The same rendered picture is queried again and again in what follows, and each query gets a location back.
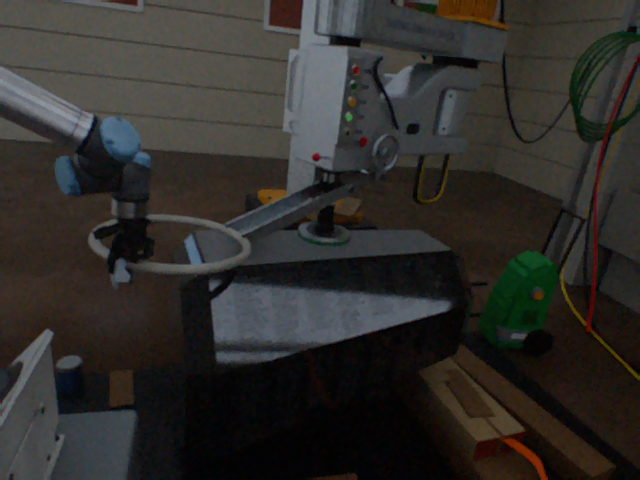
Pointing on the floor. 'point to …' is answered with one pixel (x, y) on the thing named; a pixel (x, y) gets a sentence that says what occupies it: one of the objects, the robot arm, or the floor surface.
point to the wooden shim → (121, 389)
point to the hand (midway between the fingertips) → (122, 281)
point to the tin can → (69, 373)
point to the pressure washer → (524, 298)
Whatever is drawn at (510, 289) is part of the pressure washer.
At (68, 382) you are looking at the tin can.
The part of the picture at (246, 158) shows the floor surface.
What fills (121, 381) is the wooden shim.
